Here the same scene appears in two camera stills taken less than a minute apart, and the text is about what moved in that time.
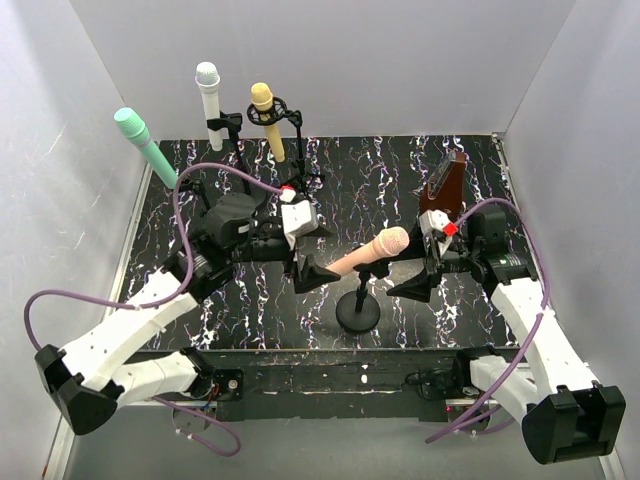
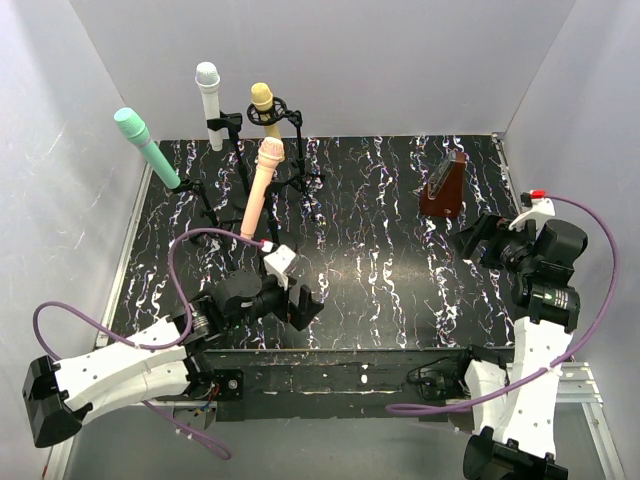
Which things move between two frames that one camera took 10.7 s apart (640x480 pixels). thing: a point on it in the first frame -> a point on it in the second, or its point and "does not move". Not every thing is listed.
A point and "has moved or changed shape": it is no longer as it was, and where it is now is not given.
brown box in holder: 444,189 does not move
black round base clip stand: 359,310 -> 269,190
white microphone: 208,77 does not move
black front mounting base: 350,384 does not move
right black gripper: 435,265 -> 490,242
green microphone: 138,134 does not move
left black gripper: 296,262 -> 291,304
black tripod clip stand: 194,186 has moved or changed shape
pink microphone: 390,241 -> 271,152
